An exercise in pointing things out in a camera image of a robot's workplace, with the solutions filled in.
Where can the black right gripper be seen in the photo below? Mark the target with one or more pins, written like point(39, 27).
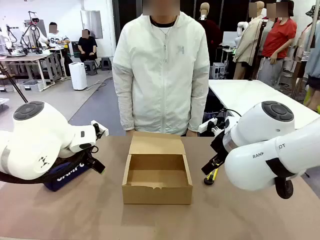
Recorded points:
point(220, 146)

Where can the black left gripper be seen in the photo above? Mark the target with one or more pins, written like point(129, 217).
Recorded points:
point(88, 154)

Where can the yellow black utility knife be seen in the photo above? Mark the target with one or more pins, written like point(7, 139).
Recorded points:
point(210, 178)

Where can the navy campus pencil case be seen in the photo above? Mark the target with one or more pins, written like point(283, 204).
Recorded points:
point(65, 178)

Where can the brown cardboard box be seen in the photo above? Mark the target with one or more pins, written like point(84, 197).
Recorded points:
point(156, 192)

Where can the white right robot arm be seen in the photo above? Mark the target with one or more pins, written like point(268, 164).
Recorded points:
point(260, 155)

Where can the person's right forearm white sleeve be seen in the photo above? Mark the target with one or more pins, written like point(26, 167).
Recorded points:
point(123, 105)

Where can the person's left forearm white sleeve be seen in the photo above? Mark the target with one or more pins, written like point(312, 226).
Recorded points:
point(198, 105)

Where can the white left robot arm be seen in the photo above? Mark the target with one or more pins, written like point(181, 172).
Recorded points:
point(37, 130)

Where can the person's left hand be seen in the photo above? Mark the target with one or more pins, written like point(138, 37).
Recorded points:
point(192, 133)

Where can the white air purifier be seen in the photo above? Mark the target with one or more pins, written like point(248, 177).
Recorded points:
point(78, 76)

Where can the grey plastic crate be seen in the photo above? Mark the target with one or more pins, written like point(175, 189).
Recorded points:
point(218, 71)

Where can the black step stool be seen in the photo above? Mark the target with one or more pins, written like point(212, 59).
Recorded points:
point(106, 63)
point(90, 67)

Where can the clear plastic storage bin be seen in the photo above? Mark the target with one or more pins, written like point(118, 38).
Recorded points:
point(31, 86)

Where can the person in white jacket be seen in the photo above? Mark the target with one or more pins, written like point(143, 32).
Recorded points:
point(160, 75)

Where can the black tripod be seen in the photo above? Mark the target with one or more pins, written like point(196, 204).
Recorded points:
point(15, 86)

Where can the seated person in black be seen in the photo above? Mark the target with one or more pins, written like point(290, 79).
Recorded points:
point(87, 46)

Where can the mannequin in beige coat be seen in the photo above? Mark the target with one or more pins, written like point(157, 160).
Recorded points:
point(246, 45)

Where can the grey work desk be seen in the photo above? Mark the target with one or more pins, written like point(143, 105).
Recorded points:
point(22, 58)

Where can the mannequin in dark red top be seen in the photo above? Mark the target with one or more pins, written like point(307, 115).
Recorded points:
point(211, 32)

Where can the person in white printed shirt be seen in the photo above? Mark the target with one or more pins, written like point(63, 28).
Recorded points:
point(55, 38)

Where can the mannequin in red shirt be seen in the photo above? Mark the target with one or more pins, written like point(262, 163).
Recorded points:
point(278, 40)

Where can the background robot rig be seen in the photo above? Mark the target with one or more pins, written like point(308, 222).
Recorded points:
point(33, 30)

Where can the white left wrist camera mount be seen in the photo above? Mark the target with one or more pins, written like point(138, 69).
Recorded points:
point(105, 131)

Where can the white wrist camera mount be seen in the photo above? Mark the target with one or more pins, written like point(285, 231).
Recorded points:
point(105, 131)
point(206, 126)

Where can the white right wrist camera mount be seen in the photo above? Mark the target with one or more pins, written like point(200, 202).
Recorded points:
point(206, 126)

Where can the silver wall panel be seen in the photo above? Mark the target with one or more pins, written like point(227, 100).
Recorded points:
point(92, 23)

